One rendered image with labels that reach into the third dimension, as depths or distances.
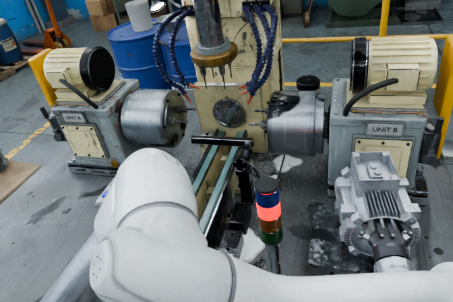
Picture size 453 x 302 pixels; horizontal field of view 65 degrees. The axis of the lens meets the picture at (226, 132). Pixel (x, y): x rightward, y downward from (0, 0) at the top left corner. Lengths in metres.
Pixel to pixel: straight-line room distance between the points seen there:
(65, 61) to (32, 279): 0.82
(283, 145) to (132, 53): 2.29
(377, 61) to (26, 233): 1.45
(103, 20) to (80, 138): 5.64
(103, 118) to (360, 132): 0.99
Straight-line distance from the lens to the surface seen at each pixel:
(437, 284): 0.71
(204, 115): 1.61
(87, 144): 1.67
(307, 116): 1.27
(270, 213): 0.90
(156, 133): 1.46
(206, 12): 1.28
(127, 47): 3.36
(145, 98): 1.51
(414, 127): 1.25
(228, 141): 1.36
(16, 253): 1.62
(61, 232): 1.59
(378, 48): 1.21
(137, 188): 0.58
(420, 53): 1.23
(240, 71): 1.58
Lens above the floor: 1.81
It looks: 34 degrees down
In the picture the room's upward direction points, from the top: 9 degrees counter-clockwise
